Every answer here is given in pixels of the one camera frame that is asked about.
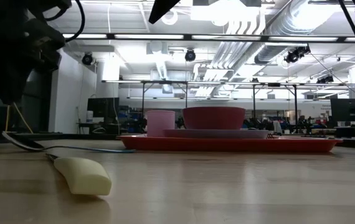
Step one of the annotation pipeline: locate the white ring lamp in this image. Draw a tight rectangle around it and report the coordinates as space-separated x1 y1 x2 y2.
161 9 179 26

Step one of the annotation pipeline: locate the red plastic tray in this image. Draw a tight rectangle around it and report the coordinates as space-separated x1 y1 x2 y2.
116 133 343 153

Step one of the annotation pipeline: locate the black office desk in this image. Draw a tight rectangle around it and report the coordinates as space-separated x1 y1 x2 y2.
333 125 355 140

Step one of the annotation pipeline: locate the black metal gantry frame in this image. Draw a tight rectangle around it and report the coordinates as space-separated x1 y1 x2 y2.
141 80 189 125
252 82 299 125

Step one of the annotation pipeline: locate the black beam with light strips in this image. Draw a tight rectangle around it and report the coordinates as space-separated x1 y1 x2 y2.
62 32 355 44

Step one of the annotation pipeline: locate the cream-handled table knife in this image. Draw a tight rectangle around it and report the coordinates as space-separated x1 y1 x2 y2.
45 152 113 197

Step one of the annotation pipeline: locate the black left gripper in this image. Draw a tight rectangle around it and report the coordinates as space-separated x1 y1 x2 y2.
0 18 67 106

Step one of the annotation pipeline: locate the yellow extension cable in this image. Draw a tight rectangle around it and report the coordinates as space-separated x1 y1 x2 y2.
4 101 34 134

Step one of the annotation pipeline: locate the black left camera cable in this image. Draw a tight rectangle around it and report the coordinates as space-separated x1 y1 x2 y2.
45 0 87 43

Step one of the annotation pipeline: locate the lavender round plate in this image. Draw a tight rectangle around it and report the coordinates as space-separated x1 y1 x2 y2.
163 128 270 140

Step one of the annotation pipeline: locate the black computer monitor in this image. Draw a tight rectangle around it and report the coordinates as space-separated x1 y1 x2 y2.
330 98 355 123
87 97 120 125

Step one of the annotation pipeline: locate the black ceiling spotlight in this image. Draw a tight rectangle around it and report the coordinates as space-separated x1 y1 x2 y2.
184 48 197 62
82 52 97 66
316 75 334 84
284 45 311 64

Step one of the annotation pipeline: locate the magenta plastic bowl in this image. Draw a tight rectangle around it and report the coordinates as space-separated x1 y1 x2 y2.
182 106 246 131

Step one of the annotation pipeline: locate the teal-handled metal spoon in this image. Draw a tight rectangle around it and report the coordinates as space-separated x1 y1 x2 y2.
1 130 136 154

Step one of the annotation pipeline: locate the pink plastic cup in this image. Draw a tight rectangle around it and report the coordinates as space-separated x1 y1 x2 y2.
146 110 176 138

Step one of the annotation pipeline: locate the silver ventilation duct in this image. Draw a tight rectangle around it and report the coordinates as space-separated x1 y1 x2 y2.
253 0 333 65

